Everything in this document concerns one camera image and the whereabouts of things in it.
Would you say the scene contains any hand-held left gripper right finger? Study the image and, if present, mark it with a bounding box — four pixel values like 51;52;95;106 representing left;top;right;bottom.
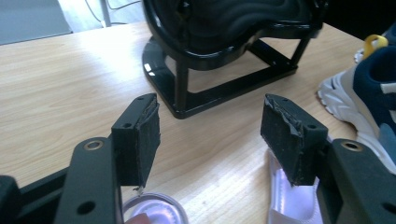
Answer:
260;93;330;188

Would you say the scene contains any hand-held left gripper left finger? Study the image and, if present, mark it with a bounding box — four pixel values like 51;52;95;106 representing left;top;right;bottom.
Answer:
110;92;162;190

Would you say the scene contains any red and black shoe rack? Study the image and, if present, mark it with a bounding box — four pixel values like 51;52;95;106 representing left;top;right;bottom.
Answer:
141;0;330;120

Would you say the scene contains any white metal stand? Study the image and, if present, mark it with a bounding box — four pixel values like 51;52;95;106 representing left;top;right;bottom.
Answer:
99;0;113;28

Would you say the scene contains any tangle of floor cables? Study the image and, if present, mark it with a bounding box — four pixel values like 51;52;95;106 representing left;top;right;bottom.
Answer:
83;0;143;27

